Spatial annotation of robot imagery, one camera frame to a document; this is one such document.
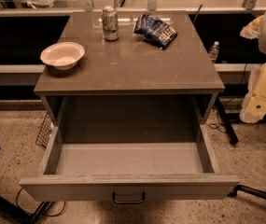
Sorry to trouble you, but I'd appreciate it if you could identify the grey drawer cabinet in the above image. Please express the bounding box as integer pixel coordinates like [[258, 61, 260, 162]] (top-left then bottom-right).
[[35, 11, 223, 148]]

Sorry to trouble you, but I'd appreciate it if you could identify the white paper bowl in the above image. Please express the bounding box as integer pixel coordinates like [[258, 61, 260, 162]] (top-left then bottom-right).
[[40, 42, 85, 70]]

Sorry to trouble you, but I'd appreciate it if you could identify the black metal drawer handle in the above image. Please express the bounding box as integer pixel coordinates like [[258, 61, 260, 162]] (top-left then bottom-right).
[[112, 192, 146, 204]]

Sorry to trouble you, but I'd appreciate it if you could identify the green soda can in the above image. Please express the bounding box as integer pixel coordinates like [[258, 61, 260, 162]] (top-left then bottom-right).
[[102, 6, 119, 41]]

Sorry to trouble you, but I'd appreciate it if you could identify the blue chip bag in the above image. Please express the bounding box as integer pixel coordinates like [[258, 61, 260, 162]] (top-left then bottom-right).
[[133, 13, 177, 49]]

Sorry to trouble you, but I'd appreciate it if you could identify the black table leg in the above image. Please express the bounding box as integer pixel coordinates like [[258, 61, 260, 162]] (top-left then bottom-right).
[[215, 97, 238, 145]]

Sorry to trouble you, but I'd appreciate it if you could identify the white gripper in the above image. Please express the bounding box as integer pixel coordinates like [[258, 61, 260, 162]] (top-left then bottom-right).
[[240, 16, 266, 123]]

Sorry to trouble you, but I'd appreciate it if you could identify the black floor cable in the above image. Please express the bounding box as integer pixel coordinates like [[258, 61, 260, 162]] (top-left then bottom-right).
[[15, 188, 67, 218]]

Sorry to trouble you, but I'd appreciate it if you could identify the clear plastic water bottle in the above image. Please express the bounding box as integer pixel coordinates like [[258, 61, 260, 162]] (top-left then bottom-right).
[[208, 41, 219, 63]]

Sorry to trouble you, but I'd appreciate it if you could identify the grey top drawer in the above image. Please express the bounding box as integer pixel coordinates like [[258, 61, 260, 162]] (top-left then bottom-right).
[[19, 95, 240, 203]]

